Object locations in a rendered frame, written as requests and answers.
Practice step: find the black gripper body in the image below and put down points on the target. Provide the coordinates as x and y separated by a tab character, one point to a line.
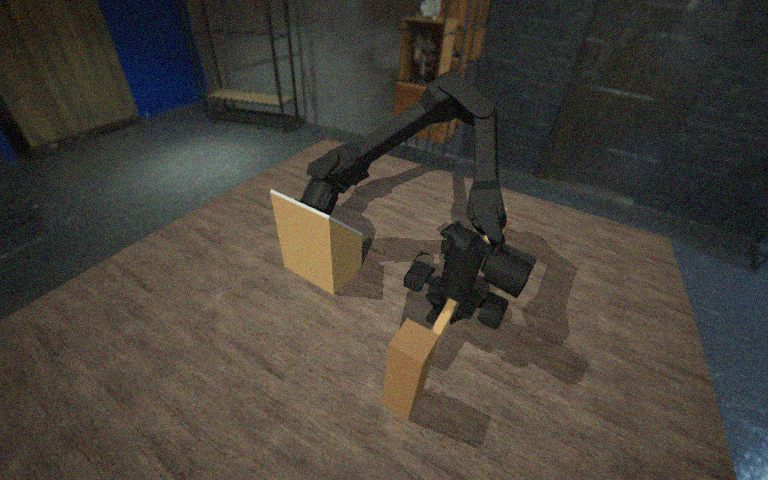
458	288

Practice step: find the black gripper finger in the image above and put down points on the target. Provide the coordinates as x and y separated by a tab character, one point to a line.
460	313
437	304

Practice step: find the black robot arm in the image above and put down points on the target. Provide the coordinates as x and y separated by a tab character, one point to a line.
448	97

